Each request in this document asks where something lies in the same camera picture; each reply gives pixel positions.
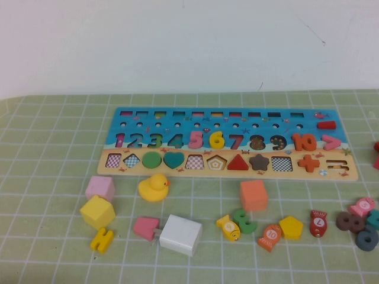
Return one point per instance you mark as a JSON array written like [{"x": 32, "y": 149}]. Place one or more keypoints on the yellow wooden number six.
[{"x": 213, "y": 136}]

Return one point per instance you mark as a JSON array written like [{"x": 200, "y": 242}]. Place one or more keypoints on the teal wooden heart piece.
[{"x": 173, "y": 160}]

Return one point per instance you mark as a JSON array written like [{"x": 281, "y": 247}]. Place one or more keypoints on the green wooden circle piece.
[{"x": 151, "y": 160}]

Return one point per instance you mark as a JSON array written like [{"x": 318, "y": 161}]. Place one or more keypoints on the red wooden triangle piece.
[{"x": 237, "y": 164}]

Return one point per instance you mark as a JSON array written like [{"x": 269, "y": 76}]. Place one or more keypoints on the wooden number shape puzzle board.
[{"x": 136, "y": 174}]

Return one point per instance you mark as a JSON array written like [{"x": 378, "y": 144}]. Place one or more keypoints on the brown wooden star piece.
[{"x": 259, "y": 162}]

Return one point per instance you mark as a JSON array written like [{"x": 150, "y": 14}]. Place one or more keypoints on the pink wooden trapezoid piece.
[{"x": 144, "y": 227}]

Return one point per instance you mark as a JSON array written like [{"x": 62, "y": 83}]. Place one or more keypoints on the yellow wooden pentagon piece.
[{"x": 291, "y": 227}]

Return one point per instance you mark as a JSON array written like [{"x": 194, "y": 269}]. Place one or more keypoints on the pink-red wooden piece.
[{"x": 377, "y": 162}]

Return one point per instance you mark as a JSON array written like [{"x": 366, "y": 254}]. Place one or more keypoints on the teal wooden number piece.
[{"x": 374, "y": 219}]

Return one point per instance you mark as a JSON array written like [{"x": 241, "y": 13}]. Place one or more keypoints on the pink wooden number five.
[{"x": 194, "y": 136}]

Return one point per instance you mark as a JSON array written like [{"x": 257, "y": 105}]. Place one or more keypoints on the yellow rubber duck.
[{"x": 154, "y": 190}]

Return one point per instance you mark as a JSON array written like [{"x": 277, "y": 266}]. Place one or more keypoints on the orange wooden cube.
[{"x": 254, "y": 195}]

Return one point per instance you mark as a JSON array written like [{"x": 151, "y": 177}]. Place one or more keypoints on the white power adapter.
[{"x": 181, "y": 235}]

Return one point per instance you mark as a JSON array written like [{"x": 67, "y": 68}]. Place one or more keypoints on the yellow wooden fish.
[{"x": 228, "y": 227}]

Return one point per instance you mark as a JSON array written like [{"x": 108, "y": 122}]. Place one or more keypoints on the pink wooden cube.
[{"x": 100, "y": 187}]

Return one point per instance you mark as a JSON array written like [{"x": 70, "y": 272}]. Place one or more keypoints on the green wooden number three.
[{"x": 248, "y": 226}]

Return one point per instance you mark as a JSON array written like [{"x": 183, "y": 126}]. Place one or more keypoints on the orange wooden number ten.
[{"x": 297, "y": 142}]

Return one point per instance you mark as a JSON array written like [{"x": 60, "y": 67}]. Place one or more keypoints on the yellow wooden cube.
[{"x": 97, "y": 213}]

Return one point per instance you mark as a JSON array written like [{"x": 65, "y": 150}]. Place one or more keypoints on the orange wooden plus sign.
[{"x": 308, "y": 163}]

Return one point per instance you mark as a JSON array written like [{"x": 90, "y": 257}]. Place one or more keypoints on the orange wooden fish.
[{"x": 271, "y": 235}]

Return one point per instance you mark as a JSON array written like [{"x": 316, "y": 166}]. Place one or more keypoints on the yellow wooden equals sign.
[{"x": 101, "y": 241}]

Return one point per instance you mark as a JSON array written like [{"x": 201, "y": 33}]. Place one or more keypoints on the red wooden minus sign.
[{"x": 326, "y": 125}]

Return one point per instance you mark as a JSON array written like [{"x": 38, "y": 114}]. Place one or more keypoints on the green checked tablecloth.
[{"x": 44, "y": 148}]

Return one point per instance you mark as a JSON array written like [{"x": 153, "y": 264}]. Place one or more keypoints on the pink wooden greater-than sign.
[{"x": 337, "y": 142}]

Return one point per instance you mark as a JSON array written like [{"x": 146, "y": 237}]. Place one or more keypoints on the red wooden fish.
[{"x": 318, "y": 223}]

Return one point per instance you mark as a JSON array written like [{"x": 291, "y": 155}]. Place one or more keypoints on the brown wooden number eight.
[{"x": 350, "y": 224}]

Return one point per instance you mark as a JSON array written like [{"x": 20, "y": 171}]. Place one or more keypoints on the pink wooden fish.
[{"x": 363, "y": 206}]

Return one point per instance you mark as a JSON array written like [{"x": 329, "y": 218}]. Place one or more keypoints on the grey-blue wooden number nine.
[{"x": 359, "y": 242}]

